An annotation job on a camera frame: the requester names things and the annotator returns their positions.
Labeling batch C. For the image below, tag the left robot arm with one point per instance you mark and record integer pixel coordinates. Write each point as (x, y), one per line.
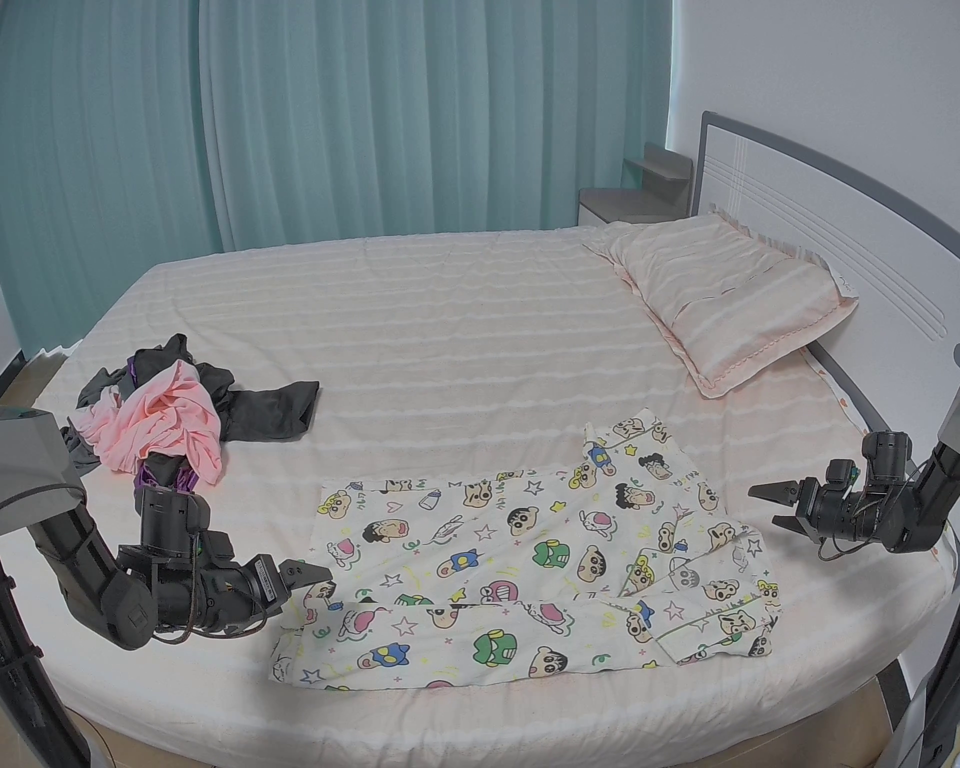
(75, 570)

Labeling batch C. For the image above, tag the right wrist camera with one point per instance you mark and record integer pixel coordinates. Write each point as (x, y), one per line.
(840, 474)

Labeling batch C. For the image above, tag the pile of clothes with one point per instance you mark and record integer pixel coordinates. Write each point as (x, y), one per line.
(165, 427)

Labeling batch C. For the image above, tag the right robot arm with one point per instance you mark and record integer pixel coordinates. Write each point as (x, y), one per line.
(919, 502)

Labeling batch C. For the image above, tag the pink striped pillow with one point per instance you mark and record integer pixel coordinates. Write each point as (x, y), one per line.
(727, 300)

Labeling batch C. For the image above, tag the blue-green curtain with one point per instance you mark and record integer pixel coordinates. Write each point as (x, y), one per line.
(105, 150)
(435, 112)

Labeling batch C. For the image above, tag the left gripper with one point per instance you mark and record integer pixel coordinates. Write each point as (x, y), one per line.
(244, 592)

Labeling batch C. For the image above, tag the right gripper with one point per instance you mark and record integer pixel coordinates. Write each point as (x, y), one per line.
(832, 514)

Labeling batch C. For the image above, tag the grey bedside table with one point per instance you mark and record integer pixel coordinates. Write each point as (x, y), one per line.
(637, 195)

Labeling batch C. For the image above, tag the white printed pyjama top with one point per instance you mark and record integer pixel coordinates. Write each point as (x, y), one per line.
(525, 540)

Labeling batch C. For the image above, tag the bed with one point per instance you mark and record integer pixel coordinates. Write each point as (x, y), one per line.
(450, 315)

